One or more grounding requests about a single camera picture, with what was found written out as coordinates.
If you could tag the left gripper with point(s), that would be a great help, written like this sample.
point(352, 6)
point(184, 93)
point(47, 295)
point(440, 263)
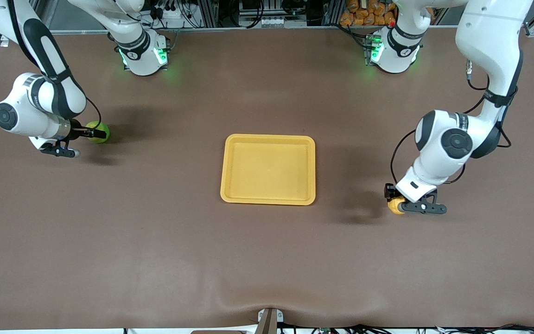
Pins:
point(390, 191)

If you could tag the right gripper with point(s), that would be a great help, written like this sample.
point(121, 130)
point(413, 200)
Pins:
point(77, 132)

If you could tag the green apple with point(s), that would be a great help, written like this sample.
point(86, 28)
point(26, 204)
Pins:
point(96, 126)

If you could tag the yellow potato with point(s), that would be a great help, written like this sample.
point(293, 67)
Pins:
point(394, 206)

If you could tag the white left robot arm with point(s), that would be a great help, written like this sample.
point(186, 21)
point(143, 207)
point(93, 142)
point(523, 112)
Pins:
point(485, 41)

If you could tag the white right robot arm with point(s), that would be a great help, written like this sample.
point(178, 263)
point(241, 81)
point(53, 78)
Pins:
point(40, 102)

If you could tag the yellow plastic tray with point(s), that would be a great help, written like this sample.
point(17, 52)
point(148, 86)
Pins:
point(269, 169)

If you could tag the brown table cover mat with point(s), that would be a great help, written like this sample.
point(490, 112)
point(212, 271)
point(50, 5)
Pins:
point(109, 232)

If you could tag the white power strip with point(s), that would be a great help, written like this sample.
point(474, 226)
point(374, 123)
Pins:
point(172, 14)

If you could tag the metal table clamp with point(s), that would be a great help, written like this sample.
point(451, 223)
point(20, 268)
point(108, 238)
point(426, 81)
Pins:
point(269, 320)

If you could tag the orange snack bag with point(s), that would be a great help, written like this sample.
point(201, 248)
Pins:
point(366, 11)

